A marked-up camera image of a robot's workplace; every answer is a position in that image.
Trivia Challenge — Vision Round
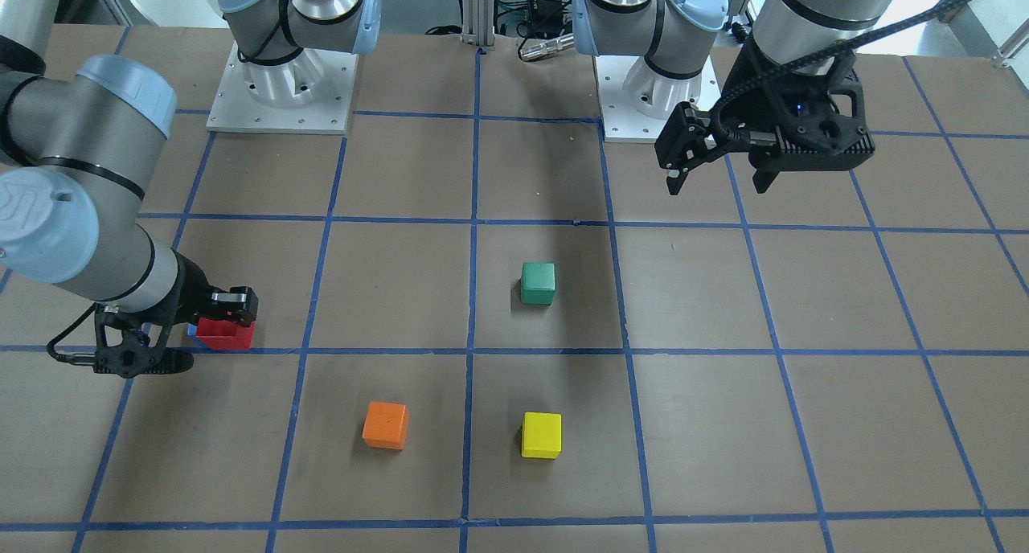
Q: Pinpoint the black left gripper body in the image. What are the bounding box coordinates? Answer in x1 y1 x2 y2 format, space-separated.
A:
723 50 865 149

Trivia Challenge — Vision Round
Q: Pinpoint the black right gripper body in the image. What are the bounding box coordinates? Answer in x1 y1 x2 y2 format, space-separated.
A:
157 252 218 327

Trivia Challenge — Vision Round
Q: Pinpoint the red wooden block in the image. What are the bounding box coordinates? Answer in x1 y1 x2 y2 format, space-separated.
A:
196 318 256 351

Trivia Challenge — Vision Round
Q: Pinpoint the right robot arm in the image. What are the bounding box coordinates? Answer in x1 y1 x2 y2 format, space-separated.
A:
2 0 383 326

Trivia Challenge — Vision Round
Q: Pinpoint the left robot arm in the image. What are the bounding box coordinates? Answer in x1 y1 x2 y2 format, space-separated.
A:
571 0 892 195

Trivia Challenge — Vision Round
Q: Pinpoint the orange wooden block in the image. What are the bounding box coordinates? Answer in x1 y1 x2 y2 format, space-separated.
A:
363 400 409 451

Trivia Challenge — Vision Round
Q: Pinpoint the green wooden block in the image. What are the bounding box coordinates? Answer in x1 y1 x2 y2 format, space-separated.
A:
519 261 556 306

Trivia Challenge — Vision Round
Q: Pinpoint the yellow wooden block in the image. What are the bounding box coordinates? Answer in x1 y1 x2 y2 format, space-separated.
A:
519 412 563 459

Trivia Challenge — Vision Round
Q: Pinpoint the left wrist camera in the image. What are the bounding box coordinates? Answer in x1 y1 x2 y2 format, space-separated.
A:
748 81 875 173

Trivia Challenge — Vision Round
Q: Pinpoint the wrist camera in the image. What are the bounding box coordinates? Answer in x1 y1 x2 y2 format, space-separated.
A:
748 81 875 173
47 304 196 379

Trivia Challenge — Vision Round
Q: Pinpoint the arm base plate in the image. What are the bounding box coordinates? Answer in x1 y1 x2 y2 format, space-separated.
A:
594 55 720 144
206 47 360 136

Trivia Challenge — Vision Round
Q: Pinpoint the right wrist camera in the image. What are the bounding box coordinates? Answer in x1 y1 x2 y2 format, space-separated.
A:
47 304 196 379

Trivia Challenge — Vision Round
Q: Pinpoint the black camera cable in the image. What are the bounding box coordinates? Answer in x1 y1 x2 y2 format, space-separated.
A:
711 0 1010 148

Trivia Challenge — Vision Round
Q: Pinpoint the aluminium frame post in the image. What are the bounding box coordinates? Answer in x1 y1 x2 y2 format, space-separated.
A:
459 0 496 51

